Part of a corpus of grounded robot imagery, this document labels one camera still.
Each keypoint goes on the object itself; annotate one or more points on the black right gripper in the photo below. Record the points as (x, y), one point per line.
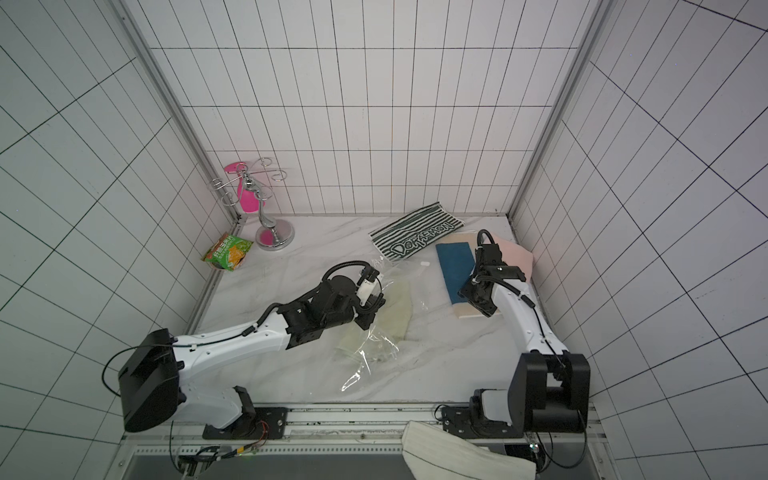
(483, 300)

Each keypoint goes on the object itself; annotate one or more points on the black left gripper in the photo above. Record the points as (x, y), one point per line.
(370, 308)

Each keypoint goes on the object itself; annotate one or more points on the pink towel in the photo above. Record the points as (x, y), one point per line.
(517, 256)

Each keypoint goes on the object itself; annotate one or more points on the pale green towel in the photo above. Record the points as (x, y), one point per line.
(380, 341)

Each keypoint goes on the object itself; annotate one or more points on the clear plastic vacuum bag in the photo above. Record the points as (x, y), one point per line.
(346, 360)

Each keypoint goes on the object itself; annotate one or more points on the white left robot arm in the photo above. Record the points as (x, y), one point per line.
(161, 378)

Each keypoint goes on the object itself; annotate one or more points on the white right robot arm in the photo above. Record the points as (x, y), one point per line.
(549, 389)

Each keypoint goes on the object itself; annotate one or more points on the teal and beige towel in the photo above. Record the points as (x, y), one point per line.
(457, 261)

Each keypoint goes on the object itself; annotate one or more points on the green white striped towel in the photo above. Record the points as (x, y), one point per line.
(413, 232)

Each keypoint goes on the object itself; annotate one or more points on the chrome cup holder stand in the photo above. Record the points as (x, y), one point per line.
(273, 234)

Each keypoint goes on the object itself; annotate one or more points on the green snack packet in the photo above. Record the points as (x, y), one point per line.
(228, 252)

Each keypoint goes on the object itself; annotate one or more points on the pink plastic scoop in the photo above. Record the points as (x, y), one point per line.
(247, 188)

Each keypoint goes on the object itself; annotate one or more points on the white striped cloth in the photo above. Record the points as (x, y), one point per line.
(431, 453)

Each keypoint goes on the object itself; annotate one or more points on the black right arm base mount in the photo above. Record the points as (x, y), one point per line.
(485, 416)

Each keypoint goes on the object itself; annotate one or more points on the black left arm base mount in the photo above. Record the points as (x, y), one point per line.
(253, 423)

